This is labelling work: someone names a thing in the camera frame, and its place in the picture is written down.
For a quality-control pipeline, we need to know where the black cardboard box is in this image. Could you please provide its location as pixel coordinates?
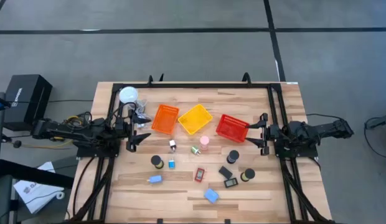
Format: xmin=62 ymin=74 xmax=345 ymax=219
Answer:
xmin=4 ymin=73 xmax=53 ymax=132

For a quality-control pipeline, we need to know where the red plastic basket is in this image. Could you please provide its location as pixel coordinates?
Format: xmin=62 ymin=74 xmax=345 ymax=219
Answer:
xmin=215 ymin=113 xmax=250 ymax=144

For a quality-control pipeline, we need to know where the black metal table frame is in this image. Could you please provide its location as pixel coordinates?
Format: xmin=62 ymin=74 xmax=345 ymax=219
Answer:
xmin=68 ymin=72 xmax=337 ymax=224

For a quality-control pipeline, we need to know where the pink hourglass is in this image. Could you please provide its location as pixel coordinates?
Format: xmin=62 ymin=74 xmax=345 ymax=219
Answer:
xmin=199 ymin=135 xmax=210 ymax=151

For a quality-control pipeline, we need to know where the black floor cable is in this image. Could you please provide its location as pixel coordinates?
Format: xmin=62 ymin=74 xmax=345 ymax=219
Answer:
xmin=364 ymin=115 xmax=386 ymax=161

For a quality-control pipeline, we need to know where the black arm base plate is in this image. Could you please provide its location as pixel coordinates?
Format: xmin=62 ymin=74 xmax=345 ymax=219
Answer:
xmin=275 ymin=133 xmax=319 ymax=159
xmin=76 ymin=133 xmax=122 ymax=159

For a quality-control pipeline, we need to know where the light blue power bank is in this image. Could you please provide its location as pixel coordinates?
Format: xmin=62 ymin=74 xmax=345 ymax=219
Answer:
xmin=203 ymin=188 xmax=220 ymax=205

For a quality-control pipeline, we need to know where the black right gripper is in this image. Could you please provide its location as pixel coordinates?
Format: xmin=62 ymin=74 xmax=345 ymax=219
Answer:
xmin=245 ymin=112 xmax=281 ymax=156

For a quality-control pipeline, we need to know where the yellow cable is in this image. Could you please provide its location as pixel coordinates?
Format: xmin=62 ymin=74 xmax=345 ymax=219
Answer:
xmin=22 ymin=116 xmax=80 ymax=150

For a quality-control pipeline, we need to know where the small red digital timer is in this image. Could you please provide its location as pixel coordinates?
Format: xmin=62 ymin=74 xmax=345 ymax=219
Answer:
xmin=194 ymin=167 xmax=206 ymax=183

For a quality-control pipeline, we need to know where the black hourglass yellow sand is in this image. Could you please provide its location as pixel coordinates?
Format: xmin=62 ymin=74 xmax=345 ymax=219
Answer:
xmin=240 ymin=168 xmax=256 ymax=182
xmin=150 ymin=154 xmax=165 ymax=170

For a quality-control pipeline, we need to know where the black hourglass red sand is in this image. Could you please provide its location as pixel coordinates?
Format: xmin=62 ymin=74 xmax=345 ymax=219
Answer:
xmin=226 ymin=149 xmax=240 ymax=165

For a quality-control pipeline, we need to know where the black digital timer with display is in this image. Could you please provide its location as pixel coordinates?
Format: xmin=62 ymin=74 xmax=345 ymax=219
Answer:
xmin=224 ymin=177 xmax=239 ymax=189

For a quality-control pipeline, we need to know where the white mushroom-shaped lamp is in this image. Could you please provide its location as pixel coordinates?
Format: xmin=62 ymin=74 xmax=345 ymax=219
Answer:
xmin=118 ymin=86 xmax=139 ymax=104

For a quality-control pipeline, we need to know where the white printed paper sheet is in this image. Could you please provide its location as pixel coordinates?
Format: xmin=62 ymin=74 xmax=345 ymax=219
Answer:
xmin=12 ymin=161 xmax=65 ymax=215

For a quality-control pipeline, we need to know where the blue screen device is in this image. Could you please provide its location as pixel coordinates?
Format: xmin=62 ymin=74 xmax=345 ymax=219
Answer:
xmin=0 ymin=93 xmax=11 ymax=113

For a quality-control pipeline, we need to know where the black rectangular device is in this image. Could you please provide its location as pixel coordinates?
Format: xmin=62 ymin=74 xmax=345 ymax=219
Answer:
xmin=218 ymin=166 xmax=233 ymax=180

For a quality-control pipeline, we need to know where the yellow plastic basket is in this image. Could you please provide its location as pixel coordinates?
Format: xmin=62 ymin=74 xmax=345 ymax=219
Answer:
xmin=177 ymin=103 xmax=214 ymax=136

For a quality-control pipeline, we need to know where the black beam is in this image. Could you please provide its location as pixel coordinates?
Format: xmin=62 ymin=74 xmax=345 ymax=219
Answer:
xmin=0 ymin=159 xmax=75 ymax=189

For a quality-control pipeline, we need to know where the orange plastic basket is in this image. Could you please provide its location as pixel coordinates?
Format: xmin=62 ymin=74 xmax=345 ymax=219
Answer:
xmin=151 ymin=104 xmax=181 ymax=135

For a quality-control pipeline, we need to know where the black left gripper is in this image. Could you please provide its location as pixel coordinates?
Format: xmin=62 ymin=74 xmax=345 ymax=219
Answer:
xmin=115 ymin=108 xmax=153 ymax=153

